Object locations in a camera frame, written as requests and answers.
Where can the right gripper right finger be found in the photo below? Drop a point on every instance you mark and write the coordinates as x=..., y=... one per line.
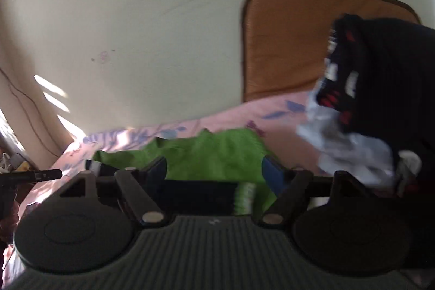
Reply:
x=274, y=175

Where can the black patterned garment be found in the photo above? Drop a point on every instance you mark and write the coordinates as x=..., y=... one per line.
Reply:
x=380, y=78

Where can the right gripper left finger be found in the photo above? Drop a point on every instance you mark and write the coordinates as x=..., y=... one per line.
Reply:
x=153, y=175

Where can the green knitted sweater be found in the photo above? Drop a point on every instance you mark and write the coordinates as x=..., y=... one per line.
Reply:
x=227, y=156

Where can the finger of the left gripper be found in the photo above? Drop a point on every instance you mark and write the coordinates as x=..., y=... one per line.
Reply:
x=47, y=175

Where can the white crumpled garment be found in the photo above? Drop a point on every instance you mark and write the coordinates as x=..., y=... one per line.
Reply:
x=370, y=160

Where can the pink floral bed sheet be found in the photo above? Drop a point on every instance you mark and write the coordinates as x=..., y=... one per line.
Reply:
x=192, y=253

